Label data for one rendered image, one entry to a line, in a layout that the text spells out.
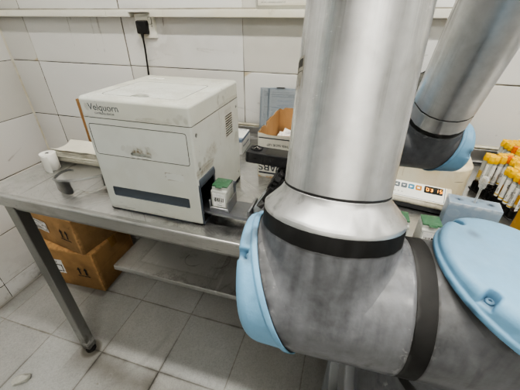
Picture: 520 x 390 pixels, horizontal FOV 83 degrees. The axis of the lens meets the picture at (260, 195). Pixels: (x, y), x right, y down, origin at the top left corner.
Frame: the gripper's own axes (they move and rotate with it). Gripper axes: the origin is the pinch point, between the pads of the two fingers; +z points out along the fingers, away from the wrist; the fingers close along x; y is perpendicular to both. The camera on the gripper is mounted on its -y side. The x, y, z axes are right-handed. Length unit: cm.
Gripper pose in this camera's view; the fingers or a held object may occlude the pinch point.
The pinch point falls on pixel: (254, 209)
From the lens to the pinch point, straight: 71.9
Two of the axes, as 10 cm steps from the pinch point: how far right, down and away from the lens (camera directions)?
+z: -4.8, 6.6, 5.8
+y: 8.3, 5.6, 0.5
